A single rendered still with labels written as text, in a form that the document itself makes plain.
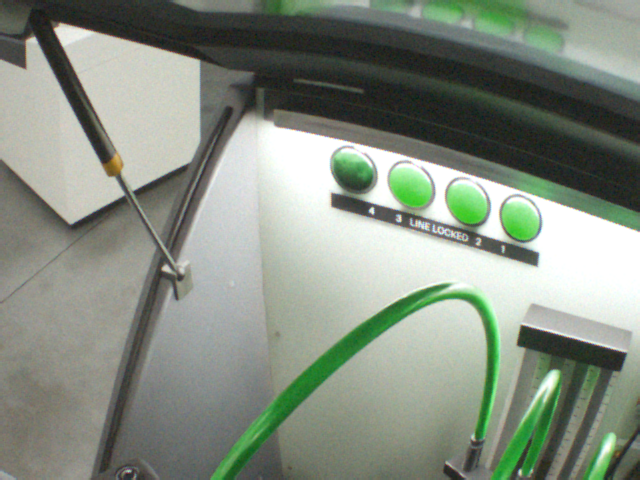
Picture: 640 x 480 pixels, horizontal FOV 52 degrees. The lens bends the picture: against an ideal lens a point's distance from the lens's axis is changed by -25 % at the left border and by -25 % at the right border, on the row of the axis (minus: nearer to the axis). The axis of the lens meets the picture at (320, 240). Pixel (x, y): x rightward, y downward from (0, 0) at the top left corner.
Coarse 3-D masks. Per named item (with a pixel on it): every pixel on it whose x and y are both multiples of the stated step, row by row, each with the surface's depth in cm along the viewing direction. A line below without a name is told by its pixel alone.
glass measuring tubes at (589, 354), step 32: (544, 320) 73; (576, 320) 72; (544, 352) 72; (576, 352) 70; (608, 352) 68; (512, 384) 80; (576, 384) 73; (608, 384) 71; (512, 416) 79; (576, 416) 77; (544, 448) 82; (576, 448) 76
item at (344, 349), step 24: (432, 288) 55; (456, 288) 57; (384, 312) 52; (408, 312) 53; (480, 312) 62; (360, 336) 51; (336, 360) 50; (312, 384) 49; (288, 408) 48; (480, 408) 74; (264, 432) 48; (480, 432) 75; (240, 456) 47
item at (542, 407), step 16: (544, 384) 51; (560, 384) 58; (544, 400) 50; (528, 416) 48; (544, 416) 63; (528, 432) 47; (544, 432) 65; (512, 448) 46; (512, 464) 46; (528, 464) 69
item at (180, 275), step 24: (48, 24) 50; (48, 48) 52; (72, 72) 55; (72, 96) 56; (96, 120) 60; (96, 144) 61; (120, 168) 65; (144, 216) 70; (168, 264) 76; (192, 288) 80
